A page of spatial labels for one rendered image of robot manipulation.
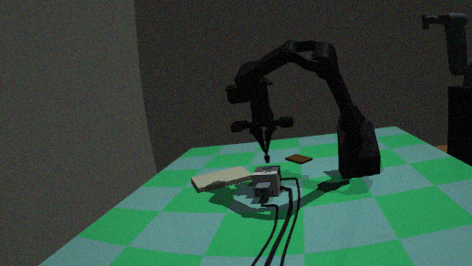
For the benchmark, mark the brown rectangular block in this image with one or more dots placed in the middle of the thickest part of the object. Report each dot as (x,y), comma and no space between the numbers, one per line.
(298,158)

